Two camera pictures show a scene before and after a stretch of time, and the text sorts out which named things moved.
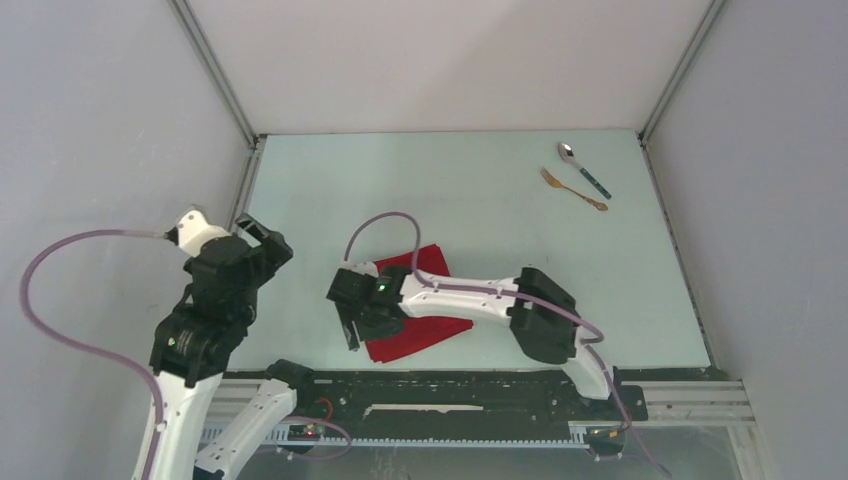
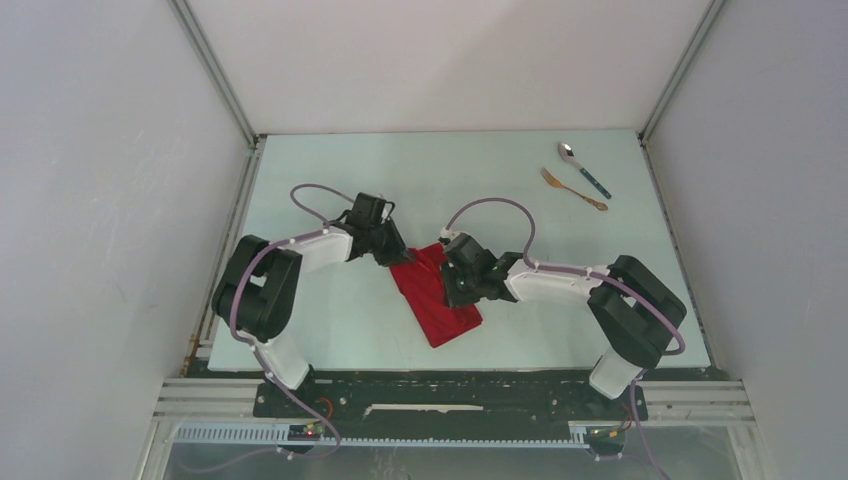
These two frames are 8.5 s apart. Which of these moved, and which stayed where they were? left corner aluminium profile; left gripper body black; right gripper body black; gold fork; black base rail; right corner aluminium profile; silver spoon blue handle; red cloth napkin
Moved: right gripper body black; red cloth napkin; left gripper body black
Stayed: gold fork; left corner aluminium profile; right corner aluminium profile; black base rail; silver spoon blue handle
